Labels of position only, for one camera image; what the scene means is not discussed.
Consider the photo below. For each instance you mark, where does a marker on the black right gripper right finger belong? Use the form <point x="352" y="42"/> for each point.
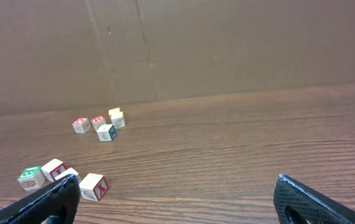
<point x="296" y="203"/>

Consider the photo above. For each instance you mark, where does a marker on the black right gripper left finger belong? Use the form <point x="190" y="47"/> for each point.
<point x="55" y="203"/>

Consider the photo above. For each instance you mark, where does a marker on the plain E pretzel block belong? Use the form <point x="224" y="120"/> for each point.
<point x="67" y="172"/>

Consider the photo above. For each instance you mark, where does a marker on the red Y wooden block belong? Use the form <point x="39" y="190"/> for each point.
<point x="93" y="187"/>

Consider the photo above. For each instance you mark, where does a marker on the red letter wooden block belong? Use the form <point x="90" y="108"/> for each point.
<point x="53" y="168"/>

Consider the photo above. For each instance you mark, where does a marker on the green letter B block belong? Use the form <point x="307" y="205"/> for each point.
<point x="32" y="178"/>

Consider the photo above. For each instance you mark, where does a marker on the red apple picture block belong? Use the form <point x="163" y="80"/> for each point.
<point x="81" y="125"/>

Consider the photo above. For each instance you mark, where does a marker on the blue X wooden block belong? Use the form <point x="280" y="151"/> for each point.
<point x="106" y="132"/>

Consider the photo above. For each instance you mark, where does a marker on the red letter M block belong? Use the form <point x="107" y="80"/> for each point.
<point x="97" y="122"/>

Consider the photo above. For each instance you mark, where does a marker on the yellow front wooden block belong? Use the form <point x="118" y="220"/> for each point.
<point x="118" y="119"/>

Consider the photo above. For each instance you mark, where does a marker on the yellow wooden block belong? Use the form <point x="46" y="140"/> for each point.
<point x="118" y="119"/>
<point x="114" y="111"/>

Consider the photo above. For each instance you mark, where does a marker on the yellow rear wooden block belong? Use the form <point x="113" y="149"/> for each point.
<point x="114" y="111"/>

